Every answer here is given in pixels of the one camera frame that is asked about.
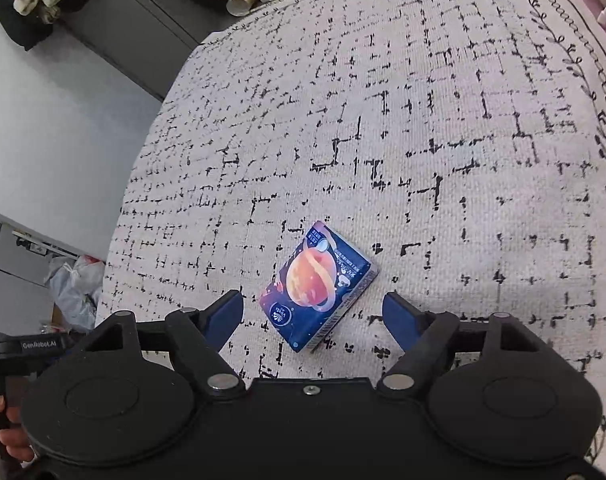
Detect person's left hand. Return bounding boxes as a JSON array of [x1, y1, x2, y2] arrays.
[[0, 395, 34, 464]]

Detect white folding stand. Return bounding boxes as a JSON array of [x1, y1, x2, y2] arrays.
[[12, 229, 77, 262]]

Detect grey wardrobe cabinet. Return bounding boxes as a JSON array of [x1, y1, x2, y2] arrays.
[[0, 204, 86, 332]]

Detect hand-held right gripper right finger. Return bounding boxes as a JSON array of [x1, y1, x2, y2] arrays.
[[376, 290, 554, 399]]

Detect grey plastic bags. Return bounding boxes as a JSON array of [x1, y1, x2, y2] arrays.
[[44, 254, 106, 334]]

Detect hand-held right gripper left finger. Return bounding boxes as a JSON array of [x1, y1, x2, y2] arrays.
[[83, 289, 246, 399]]

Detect blue planet print tissue pack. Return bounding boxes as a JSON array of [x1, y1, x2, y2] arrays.
[[258, 219, 380, 354]]

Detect grey door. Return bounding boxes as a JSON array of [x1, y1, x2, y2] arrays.
[[57, 0, 234, 102]]

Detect white black patterned blanket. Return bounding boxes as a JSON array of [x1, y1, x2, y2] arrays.
[[94, 0, 606, 472]]

